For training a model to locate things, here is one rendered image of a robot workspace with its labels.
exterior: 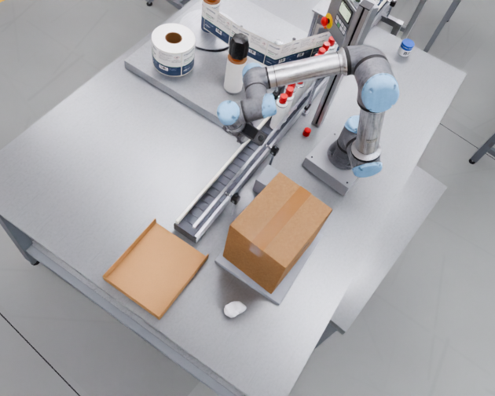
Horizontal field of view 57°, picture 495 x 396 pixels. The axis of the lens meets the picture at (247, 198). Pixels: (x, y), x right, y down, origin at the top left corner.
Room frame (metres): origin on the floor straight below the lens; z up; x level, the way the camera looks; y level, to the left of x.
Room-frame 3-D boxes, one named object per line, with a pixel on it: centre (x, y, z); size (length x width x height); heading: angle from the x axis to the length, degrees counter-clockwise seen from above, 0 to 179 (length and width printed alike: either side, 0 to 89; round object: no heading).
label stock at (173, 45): (1.62, 0.52, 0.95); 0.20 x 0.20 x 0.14
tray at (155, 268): (0.60, 0.26, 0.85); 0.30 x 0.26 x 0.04; 160
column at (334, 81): (1.53, -0.23, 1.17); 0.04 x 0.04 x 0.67; 70
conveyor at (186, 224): (1.54, -0.08, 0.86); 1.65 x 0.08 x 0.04; 160
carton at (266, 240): (0.80, -0.14, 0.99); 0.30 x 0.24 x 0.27; 155
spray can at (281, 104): (1.40, -0.04, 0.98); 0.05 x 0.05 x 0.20
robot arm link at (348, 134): (1.32, -0.37, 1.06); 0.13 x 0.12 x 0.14; 20
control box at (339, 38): (1.61, -0.20, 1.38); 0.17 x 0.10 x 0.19; 35
